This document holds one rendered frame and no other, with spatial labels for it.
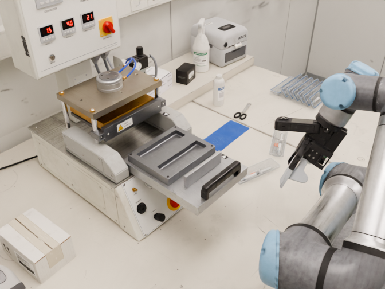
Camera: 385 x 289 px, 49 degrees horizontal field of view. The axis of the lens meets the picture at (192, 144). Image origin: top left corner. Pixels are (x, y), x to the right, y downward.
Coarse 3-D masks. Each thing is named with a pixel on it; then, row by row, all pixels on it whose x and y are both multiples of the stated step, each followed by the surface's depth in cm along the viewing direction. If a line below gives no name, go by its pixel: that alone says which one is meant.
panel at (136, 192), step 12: (132, 180) 123; (132, 192) 124; (144, 192) 126; (156, 192) 130; (132, 204) 124; (156, 204) 130; (168, 204) 133; (144, 216) 127; (168, 216) 133; (144, 228) 127
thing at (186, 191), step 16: (208, 160) 116; (224, 160) 122; (144, 176) 118; (192, 176) 113; (208, 176) 117; (240, 176) 119; (160, 192) 116; (176, 192) 112; (192, 192) 111; (224, 192) 115; (192, 208) 108
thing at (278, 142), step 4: (276, 132) 168; (280, 132) 168; (284, 132) 168; (276, 136) 166; (280, 136) 166; (284, 136) 166; (272, 140) 164; (276, 140) 164; (280, 140) 164; (284, 140) 164; (272, 144) 162; (276, 144) 162; (280, 144) 162; (284, 144) 162; (272, 148) 160; (276, 148) 160; (280, 148) 160; (284, 148) 160; (272, 152) 158; (276, 152) 158; (280, 152) 158
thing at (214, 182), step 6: (234, 162) 115; (240, 162) 116; (228, 168) 113; (234, 168) 114; (240, 168) 116; (222, 174) 111; (228, 174) 112; (210, 180) 109; (216, 180) 109; (222, 180) 111; (204, 186) 107; (210, 186) 108; (216, 186) 110; (204, 192) 108; (204, 198) 109
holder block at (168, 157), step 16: (176, 128) 131; (144, 144) 124; (160, 144) 127; (176, 144) 124; (192, 144) 126; (208, 144) 124; (128, 160) 122; (144, 160) 119; (160, 160) 119; (176, 160) 121; (192, 160) 118; (160, 176) 114; (176, 176) 114
